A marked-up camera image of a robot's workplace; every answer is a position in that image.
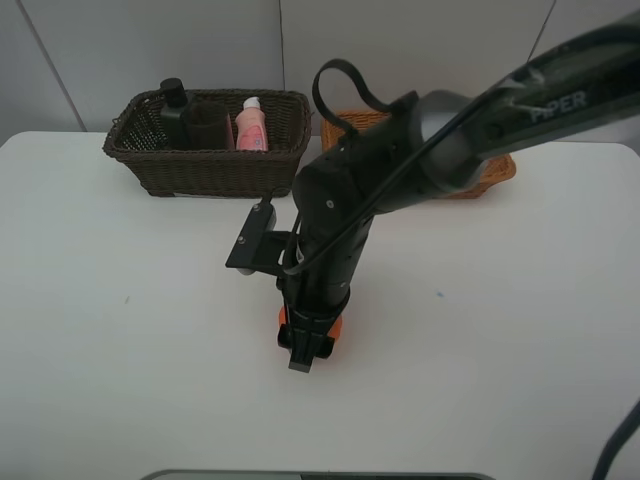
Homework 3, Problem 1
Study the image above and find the black rectangular bottle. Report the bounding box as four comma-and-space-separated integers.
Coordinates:
160, 77, 194, 150

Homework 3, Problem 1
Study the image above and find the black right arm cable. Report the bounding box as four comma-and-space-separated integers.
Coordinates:
281, 58, 640, 480

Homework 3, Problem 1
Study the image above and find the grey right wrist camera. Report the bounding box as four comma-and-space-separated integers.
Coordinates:
225, 196, 291, 277

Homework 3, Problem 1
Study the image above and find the orange mandarin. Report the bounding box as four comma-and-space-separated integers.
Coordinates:
277, 307, 343, 349

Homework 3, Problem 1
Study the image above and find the translucent purple cup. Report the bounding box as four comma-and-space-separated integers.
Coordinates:
185, 99, 235, 150

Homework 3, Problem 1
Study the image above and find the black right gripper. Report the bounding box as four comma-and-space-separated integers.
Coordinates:
276, 217, 373, 373

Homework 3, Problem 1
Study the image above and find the orange wicker basket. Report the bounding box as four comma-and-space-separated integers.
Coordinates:
321, 110, 516, 200

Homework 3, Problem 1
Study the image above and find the pink lotion bottle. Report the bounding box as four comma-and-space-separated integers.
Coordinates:
235, 96, 268, 151

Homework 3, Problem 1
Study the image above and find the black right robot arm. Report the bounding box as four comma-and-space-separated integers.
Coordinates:
277, 13, 639, 372

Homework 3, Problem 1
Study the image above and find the dark brown wicker basket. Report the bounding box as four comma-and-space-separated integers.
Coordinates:
103, 89, 311, 198

